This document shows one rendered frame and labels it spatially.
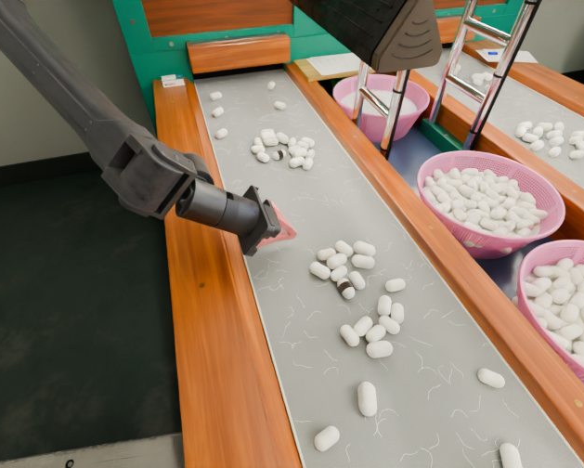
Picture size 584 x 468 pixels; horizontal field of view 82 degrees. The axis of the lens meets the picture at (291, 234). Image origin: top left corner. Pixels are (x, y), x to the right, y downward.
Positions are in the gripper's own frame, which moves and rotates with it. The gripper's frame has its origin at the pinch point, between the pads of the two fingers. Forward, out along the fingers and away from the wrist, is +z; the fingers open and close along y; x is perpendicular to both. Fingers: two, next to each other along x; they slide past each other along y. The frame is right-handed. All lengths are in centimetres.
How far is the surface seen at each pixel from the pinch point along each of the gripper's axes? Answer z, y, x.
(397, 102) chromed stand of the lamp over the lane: 14.6, 17.6, -26.2
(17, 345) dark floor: -22, 46, 118
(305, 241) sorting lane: 4.0, 0.1, 0.6
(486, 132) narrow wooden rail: 43, 18, -35
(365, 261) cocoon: 8.3, -8.6, -5.4
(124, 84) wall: -11, 154, 50
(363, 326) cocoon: 4.2, -18.8, -1.9
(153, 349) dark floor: 15, 29, 87
